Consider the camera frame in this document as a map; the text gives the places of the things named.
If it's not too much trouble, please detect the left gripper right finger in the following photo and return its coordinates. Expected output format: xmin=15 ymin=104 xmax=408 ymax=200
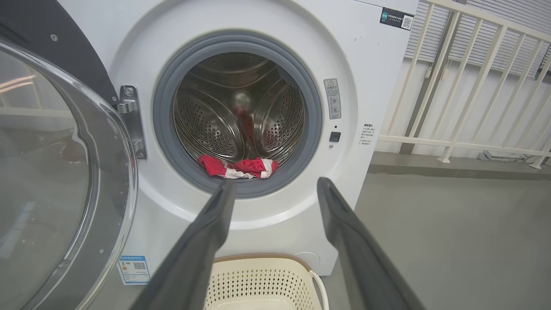
xmin=317 ymin=177 xmax=426 ymax=310

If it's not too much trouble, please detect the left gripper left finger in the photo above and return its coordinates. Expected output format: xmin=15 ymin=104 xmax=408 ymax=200
xmin=129 ymin=179 xmax=236 ymax=310

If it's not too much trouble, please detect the red and white garment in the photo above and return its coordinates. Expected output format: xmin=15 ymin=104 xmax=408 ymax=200
xmin=198 ymin=154 xmax=279 ymax=180

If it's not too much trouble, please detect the black round glass washer door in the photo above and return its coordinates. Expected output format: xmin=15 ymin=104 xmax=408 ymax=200
xmin=0 ymin=0 xmax=138 ymax=310

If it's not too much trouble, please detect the cream basket with brown rim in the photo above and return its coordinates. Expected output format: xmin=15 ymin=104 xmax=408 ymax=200
xmin=204 ymin=253 xmax=330 ymax=310

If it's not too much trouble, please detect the stainless steel washing machine drum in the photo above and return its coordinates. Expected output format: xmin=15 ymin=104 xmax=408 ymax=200
xmin=173 ymin=52 xmax=305 ymax=171

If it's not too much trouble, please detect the metal door hinge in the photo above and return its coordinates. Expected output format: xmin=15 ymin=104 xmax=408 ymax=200
xmin=115 ymin=85 xmax=148 ymax=160

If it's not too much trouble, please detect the white front-load washing machine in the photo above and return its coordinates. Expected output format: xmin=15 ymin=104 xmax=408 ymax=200
xmin=56 ymin=0 xmax=419 ymax=285

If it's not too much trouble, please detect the round white filter cap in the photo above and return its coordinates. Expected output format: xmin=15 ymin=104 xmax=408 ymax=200
xmin=293 ymin=251 xmax=321 ymax=270

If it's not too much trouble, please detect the blue energy label sticker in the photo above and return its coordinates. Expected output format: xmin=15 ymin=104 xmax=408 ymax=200
xmin=117 ymin=256 xmax=151 ymax=285

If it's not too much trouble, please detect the white metal railing fence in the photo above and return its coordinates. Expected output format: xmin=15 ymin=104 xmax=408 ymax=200
xmin=378 ymin=0 xmax=551 ymax=169

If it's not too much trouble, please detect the grey warning sticker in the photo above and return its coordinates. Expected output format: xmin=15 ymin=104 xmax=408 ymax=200
xmin=324 ymin=78 xmax=342 ymax=120

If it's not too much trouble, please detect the black QR code sticker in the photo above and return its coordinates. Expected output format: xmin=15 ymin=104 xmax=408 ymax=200
xmin=380 ymin=7 xmax=415 ymax=31

